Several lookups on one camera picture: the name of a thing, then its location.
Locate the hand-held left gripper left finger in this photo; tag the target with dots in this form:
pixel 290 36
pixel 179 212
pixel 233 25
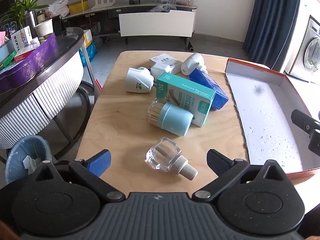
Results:
pixel 100 162

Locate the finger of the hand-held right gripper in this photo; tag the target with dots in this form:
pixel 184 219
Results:
pixel 301 120

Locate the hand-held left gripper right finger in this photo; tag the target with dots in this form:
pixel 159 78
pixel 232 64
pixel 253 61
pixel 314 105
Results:
pixel 217 162

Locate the orange-rimmed cardboard box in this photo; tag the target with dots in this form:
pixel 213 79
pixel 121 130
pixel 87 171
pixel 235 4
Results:
pixel 262 117

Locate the clear glass bottle ribbed cap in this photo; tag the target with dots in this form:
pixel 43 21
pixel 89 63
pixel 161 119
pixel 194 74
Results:
pixel 162 152

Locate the light blue toothpick holder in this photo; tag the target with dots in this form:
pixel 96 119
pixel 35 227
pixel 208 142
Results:
pixel 175 118

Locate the blue plastic box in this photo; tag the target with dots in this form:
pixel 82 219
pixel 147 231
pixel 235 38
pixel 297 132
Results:
pixel 212 90

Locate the teal bandage box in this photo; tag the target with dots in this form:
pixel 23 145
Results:
pixel 185 95

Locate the white plug-in device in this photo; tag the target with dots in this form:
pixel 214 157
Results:
pixel 192 62
pixel 137 80

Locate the large white charger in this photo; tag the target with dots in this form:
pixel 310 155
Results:
pixel 162 68

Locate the silver washing machine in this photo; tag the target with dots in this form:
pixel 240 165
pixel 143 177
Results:
pixel 310 50

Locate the small red comb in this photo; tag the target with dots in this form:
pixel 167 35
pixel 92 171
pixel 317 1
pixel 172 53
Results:
pixel 99 85

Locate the blue trash bin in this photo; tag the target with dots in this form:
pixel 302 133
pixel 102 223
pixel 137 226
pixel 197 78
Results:
pixel 17 150

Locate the white ribbed round table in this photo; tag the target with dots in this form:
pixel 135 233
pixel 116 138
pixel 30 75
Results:
pixel 57 85

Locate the dark blue curtain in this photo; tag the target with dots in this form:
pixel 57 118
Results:
pixel 270 17

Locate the blue plastic bag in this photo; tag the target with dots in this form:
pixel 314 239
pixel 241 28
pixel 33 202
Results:
pixel 88 53

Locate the white labelled carton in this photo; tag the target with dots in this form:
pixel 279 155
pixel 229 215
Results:
pixel 162 58

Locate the black roll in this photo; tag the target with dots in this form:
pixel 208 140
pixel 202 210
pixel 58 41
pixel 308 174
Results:
pixel 191 45

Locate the purple patterned box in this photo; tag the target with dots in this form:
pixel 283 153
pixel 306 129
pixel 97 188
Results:
pixel 30 65

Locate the white and yellow box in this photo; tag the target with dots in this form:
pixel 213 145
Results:
pixel 87 37

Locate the red flat box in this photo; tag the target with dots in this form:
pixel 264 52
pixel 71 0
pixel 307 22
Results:
pixel 25 53

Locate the green flat box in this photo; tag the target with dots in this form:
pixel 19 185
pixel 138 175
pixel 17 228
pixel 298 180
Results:
pixel 8 59

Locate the white pot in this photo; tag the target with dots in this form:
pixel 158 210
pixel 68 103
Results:
pixel 44 28

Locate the white and blue carton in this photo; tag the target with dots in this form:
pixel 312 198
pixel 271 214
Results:
pixel 21 37

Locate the white curved television stand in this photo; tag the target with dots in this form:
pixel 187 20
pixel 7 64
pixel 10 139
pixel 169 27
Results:
pixel 155 25

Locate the white router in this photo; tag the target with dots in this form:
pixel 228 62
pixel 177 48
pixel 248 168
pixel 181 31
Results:
pixel 102 3

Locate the white plastic bag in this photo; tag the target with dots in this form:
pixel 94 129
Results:
pixel 58 7

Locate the grey blue cloth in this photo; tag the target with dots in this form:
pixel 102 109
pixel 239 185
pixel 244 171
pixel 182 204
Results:
pixel 162 8

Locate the clear organizer with small items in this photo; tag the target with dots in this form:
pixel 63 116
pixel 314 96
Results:
pixel 175 1

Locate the leafy green plant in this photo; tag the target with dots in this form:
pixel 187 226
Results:
pixel 22 7

